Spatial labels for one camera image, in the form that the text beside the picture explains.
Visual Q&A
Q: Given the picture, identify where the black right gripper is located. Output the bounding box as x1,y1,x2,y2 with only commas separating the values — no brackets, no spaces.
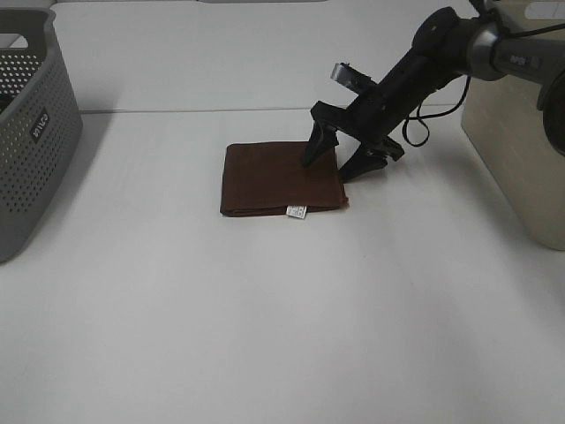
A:
301,87,405,182

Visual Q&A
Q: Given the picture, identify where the brown towel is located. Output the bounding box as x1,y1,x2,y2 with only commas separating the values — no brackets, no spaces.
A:
220,141,348,217

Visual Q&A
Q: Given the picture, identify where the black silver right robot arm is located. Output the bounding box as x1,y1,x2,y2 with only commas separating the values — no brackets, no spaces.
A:
301,1,564,182

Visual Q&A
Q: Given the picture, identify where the beige plastic storage bin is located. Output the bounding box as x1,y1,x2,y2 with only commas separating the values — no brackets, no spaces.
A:
462,1,564,250

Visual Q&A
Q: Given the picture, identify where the grey perforated plastic basket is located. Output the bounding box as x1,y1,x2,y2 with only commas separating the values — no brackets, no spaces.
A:
1,7,83,262

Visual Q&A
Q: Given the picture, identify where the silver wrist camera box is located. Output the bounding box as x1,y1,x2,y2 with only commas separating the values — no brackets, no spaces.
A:
330,63,378,95

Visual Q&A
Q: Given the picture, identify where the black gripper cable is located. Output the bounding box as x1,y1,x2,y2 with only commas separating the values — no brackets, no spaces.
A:
400,74,472,148

